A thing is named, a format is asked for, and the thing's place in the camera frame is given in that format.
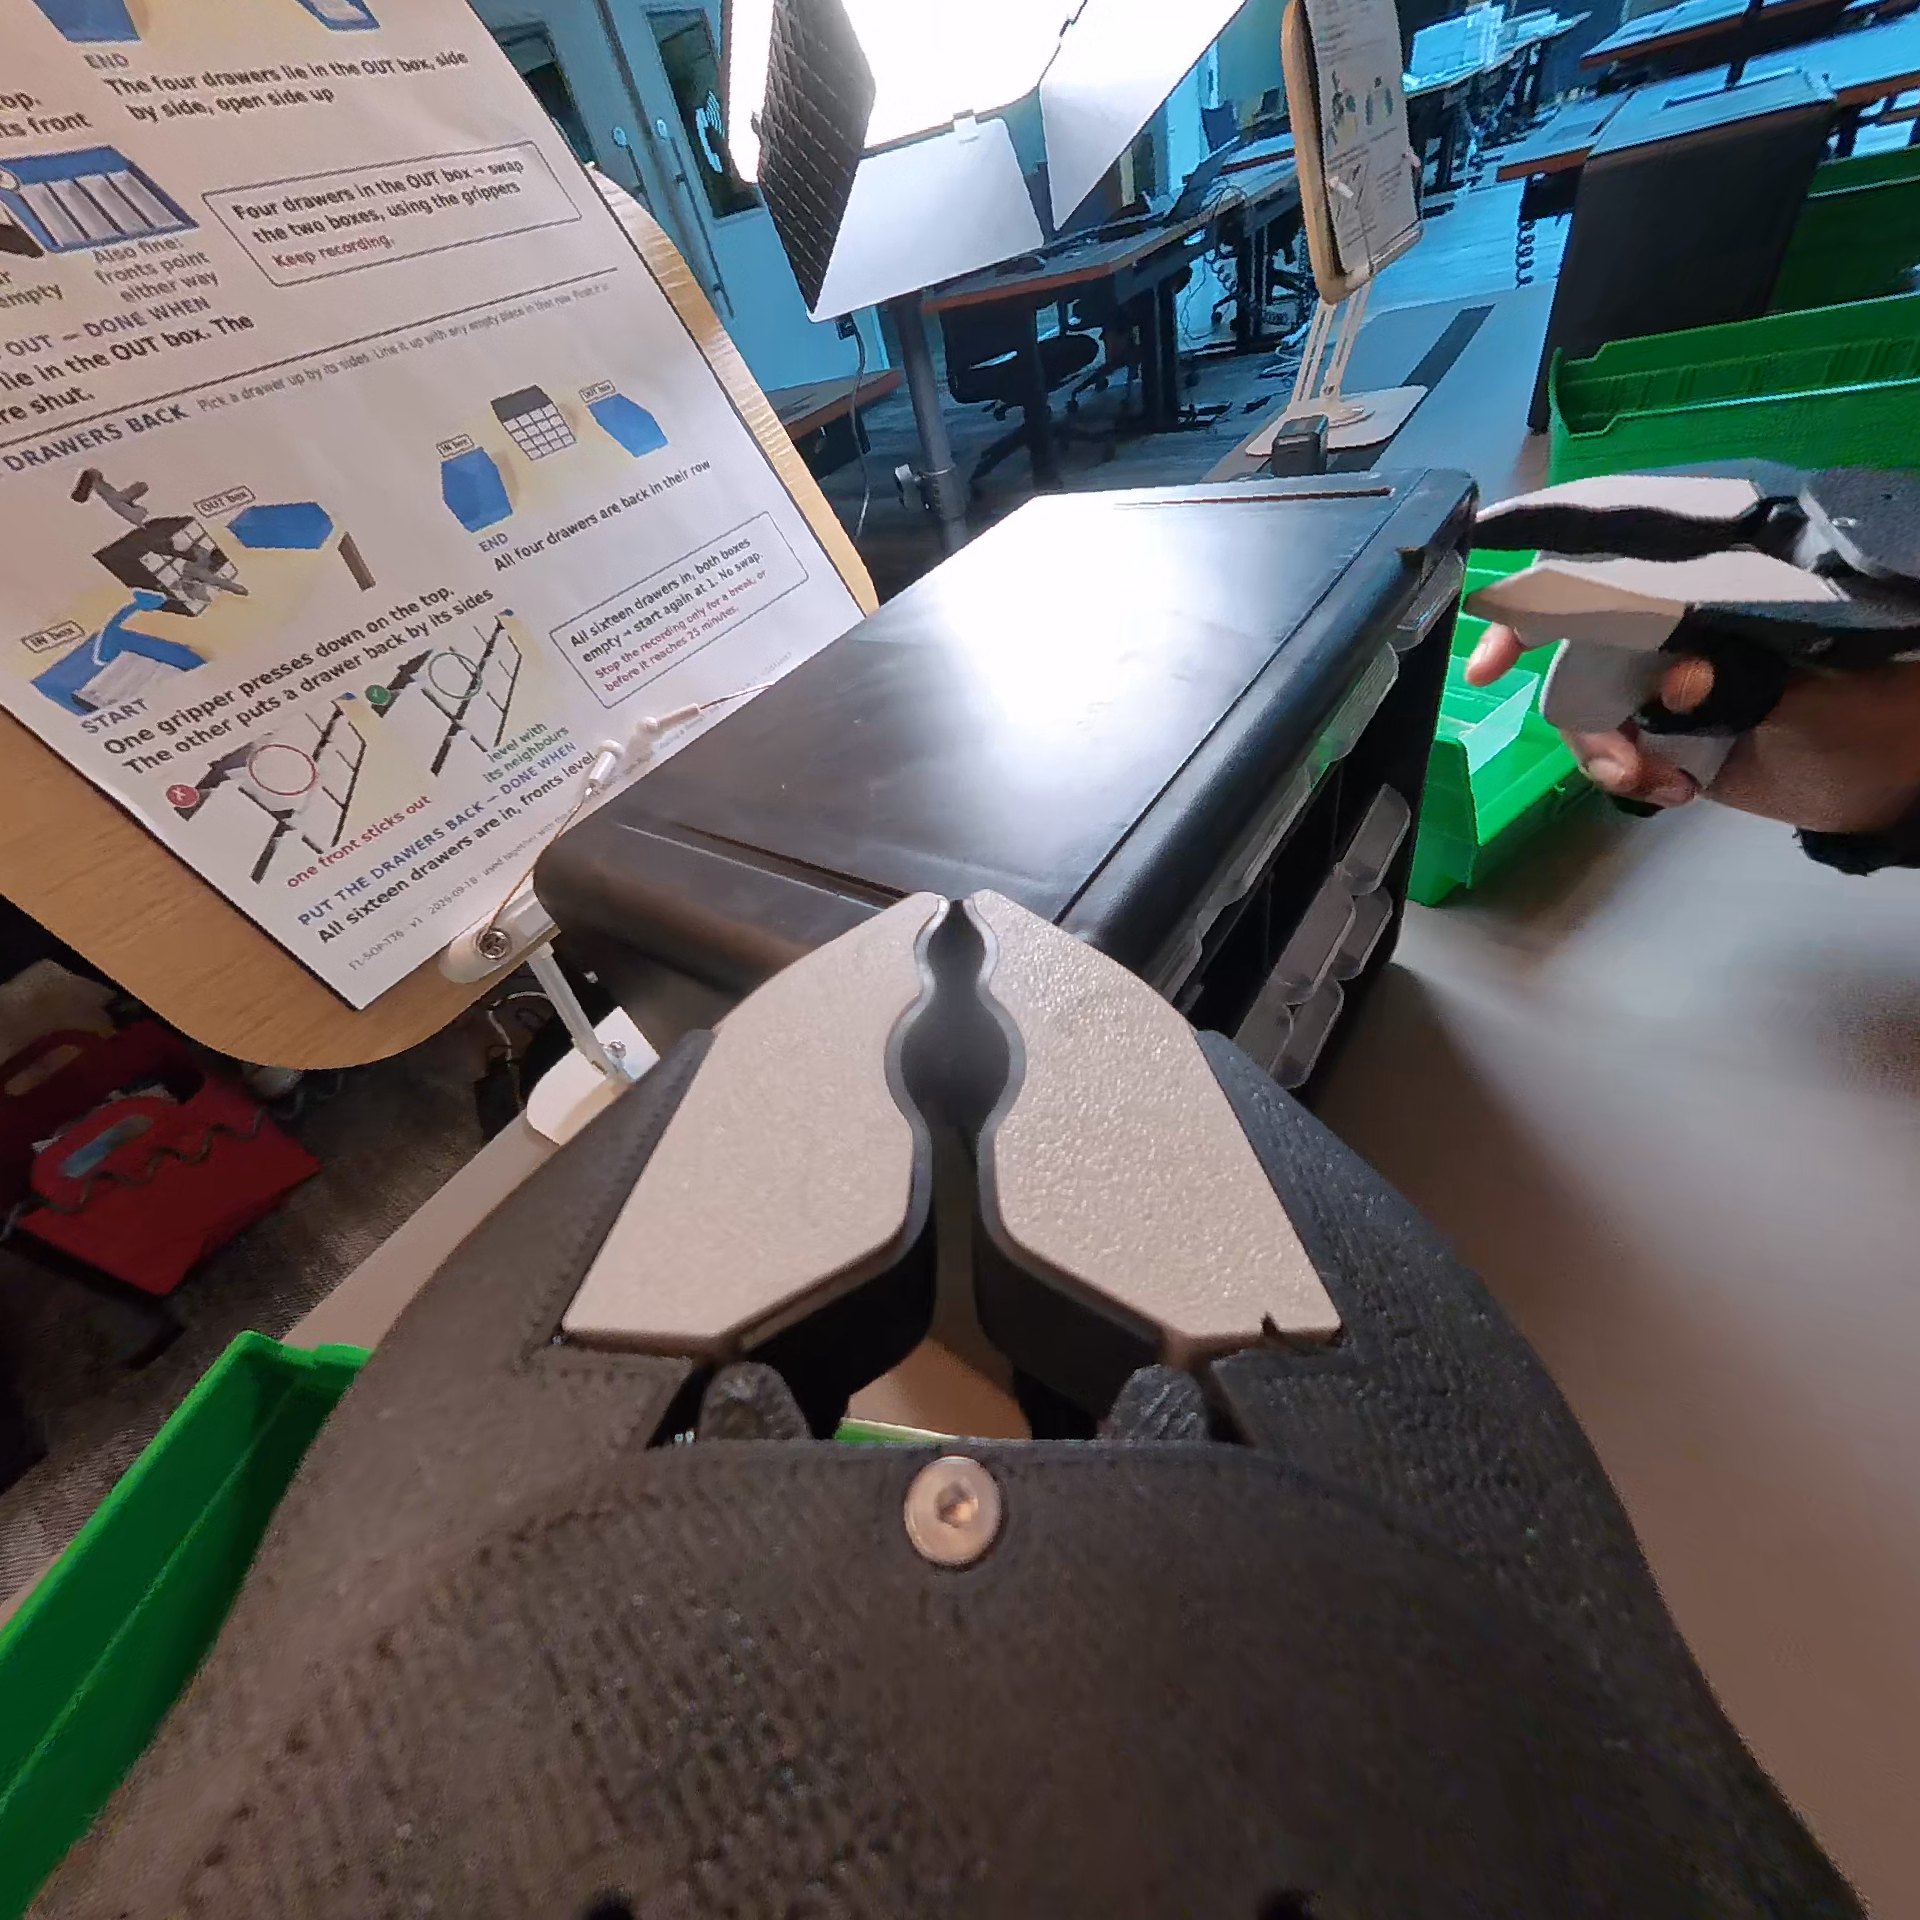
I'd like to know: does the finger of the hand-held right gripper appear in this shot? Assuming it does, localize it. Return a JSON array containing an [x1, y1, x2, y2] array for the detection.
[[1473, 475, 1812, 563], [1464, 547, 1855, 655]]

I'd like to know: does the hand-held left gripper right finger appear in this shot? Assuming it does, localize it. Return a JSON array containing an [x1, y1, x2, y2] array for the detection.
[[961, 889, 1345, 1426]]

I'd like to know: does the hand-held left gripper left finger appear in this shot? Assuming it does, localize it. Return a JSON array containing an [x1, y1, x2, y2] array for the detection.
[[559, 893, 968, 1426]]

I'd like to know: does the clear plastic drawer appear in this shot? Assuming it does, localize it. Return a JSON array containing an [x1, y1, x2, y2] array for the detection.
[[1427, 661, 1558, 855]]

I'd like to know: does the set of clear cabinet drawers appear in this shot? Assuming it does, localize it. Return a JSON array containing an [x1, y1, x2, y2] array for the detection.
[[1167, 555, 1465, 1091]]

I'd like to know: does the green plastic bin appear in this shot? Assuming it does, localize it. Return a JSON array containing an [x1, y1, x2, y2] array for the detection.
[[0, 1333, 371, 1906], [1408, 547, 1615, 912], [1806, 146, 1920, 318], [1545, 291, 1920, 491]]

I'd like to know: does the black drawer cabinet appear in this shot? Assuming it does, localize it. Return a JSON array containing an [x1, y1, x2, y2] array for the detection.
[[536, 467, 1482, 1091]]

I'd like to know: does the person's right forearm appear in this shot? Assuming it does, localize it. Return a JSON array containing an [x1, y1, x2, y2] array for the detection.
[[1792, 815, 1920, 881]]

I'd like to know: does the long dark office desk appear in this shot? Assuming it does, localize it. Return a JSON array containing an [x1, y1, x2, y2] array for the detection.
[[919, 149, 1310, 469]]

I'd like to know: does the person's right hand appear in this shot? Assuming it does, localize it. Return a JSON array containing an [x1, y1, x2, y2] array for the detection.
[[1464, 619, 1920, 836]]

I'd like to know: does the white board stand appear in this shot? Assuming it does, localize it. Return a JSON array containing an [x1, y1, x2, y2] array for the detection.
[[436, 901, 662, 1150]]

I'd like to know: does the dark grey cabinet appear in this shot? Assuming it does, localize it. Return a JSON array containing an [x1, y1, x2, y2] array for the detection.
[[1528, 69, 1846, 439]]

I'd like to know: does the pale small board stand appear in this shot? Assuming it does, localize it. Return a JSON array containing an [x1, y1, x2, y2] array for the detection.
[[1243, 291, 1431, 459]]

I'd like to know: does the small wooden instruction board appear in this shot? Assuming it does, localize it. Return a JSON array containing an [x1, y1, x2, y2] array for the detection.
[[1284, 0, 1419, 303]]

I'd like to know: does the red felt bag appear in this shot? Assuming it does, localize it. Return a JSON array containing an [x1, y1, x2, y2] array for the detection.
[[0, 1018, 323, 1295]]

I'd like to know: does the black office chair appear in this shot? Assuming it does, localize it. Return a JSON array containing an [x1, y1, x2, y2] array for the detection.
[[944, 337, 1105, 469]]

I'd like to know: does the wooden sheet board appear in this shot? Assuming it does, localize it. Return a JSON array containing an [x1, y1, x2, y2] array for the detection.
[[0, 167, 882, 1070]]

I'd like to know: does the grey light stand pole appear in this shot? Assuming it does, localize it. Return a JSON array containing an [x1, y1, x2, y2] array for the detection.
[[883, 291, 968, 552]]

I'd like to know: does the studio softbox light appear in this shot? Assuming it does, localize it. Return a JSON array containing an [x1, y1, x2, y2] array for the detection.
[[729, 0, 1257, 327]]

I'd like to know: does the printed instruction sheet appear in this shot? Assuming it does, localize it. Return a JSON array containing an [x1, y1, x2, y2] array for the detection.
[[0, 0, 871, 1011]]

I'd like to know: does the phone booth door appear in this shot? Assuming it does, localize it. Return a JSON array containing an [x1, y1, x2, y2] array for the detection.
[[653, 0, 754, 214]]

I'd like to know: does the thin cord with white ends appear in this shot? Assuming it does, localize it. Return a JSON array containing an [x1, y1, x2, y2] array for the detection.
[[481, 697, 776, 957]]

